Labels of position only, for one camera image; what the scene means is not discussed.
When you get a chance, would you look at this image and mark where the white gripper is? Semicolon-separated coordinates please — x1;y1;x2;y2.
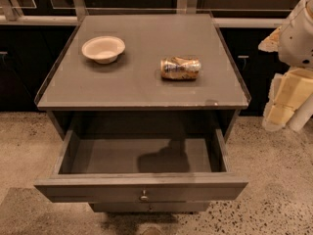
258;0;313;131

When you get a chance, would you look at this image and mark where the orange soda can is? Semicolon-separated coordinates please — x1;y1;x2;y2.
160;57;201;80

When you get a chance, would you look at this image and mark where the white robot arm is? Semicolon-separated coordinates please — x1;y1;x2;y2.
258;0;313;131

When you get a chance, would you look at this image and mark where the grey drawer cabinet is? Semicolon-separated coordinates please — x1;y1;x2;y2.
33;13;252;213

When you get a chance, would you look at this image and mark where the metal drawer knob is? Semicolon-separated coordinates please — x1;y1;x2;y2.
139;190;149;202

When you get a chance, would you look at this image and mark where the lower grey drawer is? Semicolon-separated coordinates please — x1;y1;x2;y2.
90;202;208;212

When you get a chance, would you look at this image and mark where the open grey top drawer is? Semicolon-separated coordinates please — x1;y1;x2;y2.
34;131;247;203

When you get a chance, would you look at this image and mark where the white paper bowl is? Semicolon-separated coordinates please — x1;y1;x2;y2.
81;36;125;64

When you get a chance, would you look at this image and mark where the metal cabinet handle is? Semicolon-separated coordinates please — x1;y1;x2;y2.
237;55;249;71

